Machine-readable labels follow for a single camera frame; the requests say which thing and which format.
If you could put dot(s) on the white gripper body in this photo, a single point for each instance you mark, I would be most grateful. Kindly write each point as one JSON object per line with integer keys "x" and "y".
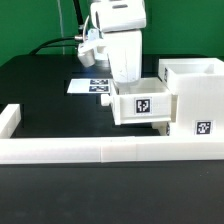
{"x": 124, "y": 53}

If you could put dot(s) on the white drawer with tag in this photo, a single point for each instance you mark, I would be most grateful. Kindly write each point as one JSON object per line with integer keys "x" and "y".
{"x": 149, "y": 101}
{"x": 162, "y": 127}

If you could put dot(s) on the white drawer cabinet box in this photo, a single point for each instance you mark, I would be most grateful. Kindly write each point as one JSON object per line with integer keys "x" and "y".
{"x": 197, "y": 85}

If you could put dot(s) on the white front drawer with tag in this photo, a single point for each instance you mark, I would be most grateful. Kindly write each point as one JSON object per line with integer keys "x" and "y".
{"x": 162, "y": 127}

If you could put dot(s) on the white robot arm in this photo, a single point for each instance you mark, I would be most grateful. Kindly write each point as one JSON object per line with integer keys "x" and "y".
{"x": 113, "y": 16}

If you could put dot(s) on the white plate with fiducial tags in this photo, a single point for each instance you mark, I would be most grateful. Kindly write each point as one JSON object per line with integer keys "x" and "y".
{"x": 89, "y": 86}

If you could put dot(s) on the white left fence wall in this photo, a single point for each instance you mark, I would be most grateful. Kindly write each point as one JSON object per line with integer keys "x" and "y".
{"x": 9, "y": 120}

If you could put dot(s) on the white fence wall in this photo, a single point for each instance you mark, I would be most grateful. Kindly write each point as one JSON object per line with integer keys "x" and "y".
{"x": 9, "y": 120}
{"x": 111, "y": 149}

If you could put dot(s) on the white front fence wall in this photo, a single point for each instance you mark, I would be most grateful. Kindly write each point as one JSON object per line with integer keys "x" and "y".
{"x": 111, "y": 149}

